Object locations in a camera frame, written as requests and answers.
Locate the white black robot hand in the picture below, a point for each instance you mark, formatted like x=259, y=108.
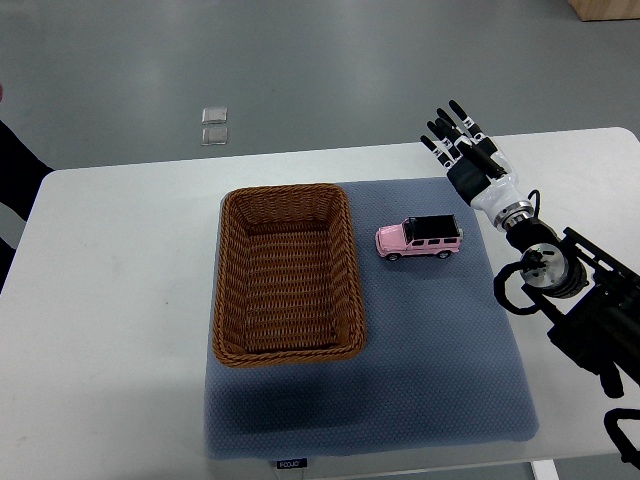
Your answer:
x=477, y=168

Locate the pink toy car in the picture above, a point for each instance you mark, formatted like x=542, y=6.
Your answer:
x=433, y=236

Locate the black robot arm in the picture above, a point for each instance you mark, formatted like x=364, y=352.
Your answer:
x=591, y=298

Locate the brown wicker basket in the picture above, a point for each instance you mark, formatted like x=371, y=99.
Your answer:
x=288, y=288

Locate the wooden box corner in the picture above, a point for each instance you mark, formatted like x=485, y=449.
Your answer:
x=605, y=10

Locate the blue-grey cushion mat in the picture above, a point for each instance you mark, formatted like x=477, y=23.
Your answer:
x=440, y=366

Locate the lower metal floor plate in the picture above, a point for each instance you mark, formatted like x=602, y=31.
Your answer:
x=214, y=136

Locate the metal floor plate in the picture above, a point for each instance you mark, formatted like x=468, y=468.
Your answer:
x=214, y=115
x=214, y=136

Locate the upper metal floor plate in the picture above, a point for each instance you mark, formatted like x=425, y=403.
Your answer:
x=214, y=115

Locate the white table leg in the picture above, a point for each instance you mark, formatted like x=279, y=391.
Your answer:
x=544, y=470

